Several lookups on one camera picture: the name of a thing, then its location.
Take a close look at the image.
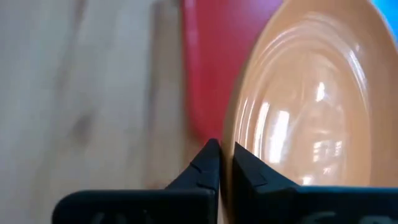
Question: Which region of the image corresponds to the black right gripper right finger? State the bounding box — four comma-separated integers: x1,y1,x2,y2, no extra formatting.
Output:
231,142,398,224

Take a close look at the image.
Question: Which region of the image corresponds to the red plastic tray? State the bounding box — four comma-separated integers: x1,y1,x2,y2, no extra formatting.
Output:
181,0,284,147

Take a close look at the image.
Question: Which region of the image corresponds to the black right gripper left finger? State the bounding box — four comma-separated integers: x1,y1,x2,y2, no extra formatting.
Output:
52,138,221,224

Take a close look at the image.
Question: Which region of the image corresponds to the orange plate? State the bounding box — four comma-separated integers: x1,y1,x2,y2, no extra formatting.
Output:
221,0,398,224

